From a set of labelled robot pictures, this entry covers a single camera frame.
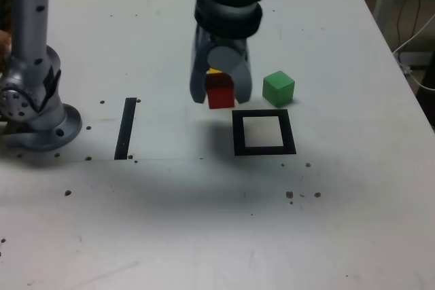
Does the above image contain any red cube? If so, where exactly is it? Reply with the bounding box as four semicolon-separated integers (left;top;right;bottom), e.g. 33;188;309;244
205;73;236;110

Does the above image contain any person's hand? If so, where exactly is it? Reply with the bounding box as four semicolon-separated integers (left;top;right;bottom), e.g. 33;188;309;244
0;31;13;56

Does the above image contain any green cube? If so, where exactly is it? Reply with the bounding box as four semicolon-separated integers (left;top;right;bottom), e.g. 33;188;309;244
262;70;296;107

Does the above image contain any white cable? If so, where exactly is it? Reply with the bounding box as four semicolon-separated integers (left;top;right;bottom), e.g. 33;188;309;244
393;14;435;55

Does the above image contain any black tape square outline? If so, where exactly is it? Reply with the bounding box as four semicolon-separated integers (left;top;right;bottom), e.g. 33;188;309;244
231;109;297;157

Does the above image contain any black tape strip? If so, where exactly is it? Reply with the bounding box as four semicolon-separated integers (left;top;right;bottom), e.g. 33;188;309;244
114;97;137;161

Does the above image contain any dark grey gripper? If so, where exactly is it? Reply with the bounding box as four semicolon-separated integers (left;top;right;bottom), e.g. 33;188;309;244
189;24;253;105

